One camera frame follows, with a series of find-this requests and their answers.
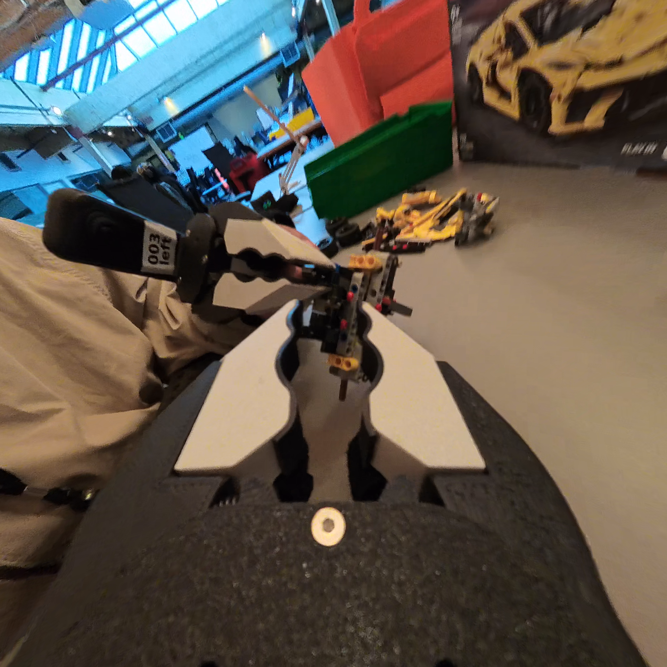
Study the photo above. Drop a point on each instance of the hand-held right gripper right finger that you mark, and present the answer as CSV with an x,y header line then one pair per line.
x,y
427,417

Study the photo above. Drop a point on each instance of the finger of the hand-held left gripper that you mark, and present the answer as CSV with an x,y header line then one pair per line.
x,y
266,237
260,297

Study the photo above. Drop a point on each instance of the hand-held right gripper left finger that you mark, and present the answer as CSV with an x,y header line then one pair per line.
x,y
234,417

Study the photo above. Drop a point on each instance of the toy brick chassis assembly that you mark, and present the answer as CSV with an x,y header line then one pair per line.
x,y
349,307

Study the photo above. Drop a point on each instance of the grey desk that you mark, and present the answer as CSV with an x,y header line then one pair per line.
x,y
547,338

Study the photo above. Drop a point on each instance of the black device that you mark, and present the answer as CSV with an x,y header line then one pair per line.
x,y
276,202

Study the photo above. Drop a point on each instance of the white table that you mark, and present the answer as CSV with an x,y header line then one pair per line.
x,y
312,224

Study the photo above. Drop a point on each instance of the red chair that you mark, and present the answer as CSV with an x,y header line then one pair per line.
x,y
249,172

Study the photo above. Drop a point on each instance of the wooden stand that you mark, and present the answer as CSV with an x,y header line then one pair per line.
x,y
292,156

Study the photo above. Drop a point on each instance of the green plastic bin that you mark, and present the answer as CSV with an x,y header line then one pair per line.
x,y
380,166

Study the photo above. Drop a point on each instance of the pile of yellow toy bricks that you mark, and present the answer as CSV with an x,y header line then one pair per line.
x,y
432,219

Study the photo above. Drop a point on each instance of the orange plastic carry case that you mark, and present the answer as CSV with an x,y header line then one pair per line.
x,y
365,78

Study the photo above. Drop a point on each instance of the toy car box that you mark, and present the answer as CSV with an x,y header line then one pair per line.
x,y
563,78

